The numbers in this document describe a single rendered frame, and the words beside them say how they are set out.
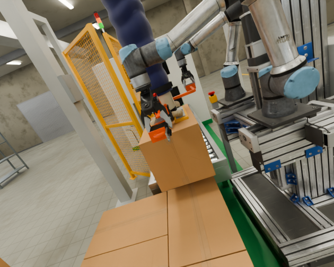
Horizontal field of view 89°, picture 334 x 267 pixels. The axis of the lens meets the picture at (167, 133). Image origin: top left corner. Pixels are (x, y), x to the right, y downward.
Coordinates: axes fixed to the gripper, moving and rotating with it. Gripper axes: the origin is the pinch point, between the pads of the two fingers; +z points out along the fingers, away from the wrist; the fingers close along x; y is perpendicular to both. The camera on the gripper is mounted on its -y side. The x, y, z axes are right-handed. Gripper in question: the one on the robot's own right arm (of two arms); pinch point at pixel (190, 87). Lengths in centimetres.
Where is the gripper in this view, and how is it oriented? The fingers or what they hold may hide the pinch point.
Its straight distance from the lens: 161.9
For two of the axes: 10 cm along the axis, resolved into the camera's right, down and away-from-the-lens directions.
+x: 9.3, -3.5, -1.4
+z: 3.7, 8.6, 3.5
